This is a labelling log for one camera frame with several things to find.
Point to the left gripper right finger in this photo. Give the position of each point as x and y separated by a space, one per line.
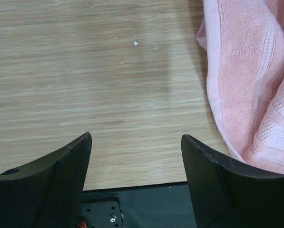
227 193

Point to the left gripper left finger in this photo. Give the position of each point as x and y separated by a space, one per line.
46 192

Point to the long pink towel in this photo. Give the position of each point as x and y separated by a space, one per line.
244 41

